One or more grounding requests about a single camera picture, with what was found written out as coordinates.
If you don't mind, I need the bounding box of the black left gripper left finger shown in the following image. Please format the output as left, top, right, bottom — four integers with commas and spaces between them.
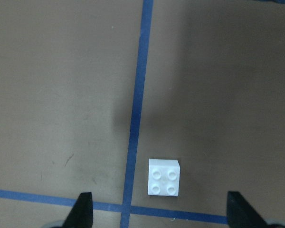
62, 192, 93, 228

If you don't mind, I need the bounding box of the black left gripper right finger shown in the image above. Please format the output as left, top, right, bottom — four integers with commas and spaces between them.
227, 191, 268, 228

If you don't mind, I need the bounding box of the brown paper table cover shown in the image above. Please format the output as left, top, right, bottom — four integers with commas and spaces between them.
0, 0, 285, 228

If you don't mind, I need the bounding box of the white block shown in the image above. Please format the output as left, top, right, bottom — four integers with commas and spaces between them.
147, 159, 180, 197

